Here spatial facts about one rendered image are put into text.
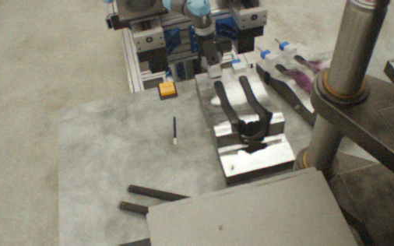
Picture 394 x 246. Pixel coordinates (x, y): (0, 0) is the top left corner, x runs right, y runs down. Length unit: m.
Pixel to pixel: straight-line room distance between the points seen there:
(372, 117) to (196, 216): 0.33
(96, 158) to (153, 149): 0.23
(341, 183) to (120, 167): 0.90
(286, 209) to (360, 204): 0.28
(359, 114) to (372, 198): 0.26
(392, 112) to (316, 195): 0.19
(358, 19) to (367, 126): 0.18
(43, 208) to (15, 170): 0.39
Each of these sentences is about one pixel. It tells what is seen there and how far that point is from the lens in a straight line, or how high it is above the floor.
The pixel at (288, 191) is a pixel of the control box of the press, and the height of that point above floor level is 1.47.
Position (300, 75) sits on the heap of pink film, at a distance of 1.59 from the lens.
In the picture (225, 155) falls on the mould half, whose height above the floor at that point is 0.86.
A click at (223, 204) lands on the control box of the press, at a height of 1.47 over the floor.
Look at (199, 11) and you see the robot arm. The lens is 1.33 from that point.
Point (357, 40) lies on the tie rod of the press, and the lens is 0.60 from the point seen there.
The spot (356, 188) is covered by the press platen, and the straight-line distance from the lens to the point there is 0.88.
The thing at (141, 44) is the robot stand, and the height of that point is 0.95.
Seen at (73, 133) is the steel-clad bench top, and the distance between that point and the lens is 1.67.
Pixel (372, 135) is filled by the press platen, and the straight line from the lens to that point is 0.64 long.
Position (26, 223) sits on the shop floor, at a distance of 2.51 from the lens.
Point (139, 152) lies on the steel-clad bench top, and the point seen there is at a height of 0.80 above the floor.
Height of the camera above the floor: 2.02
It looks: 51 degrees down
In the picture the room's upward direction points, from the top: 7 degrees counter-clockwise
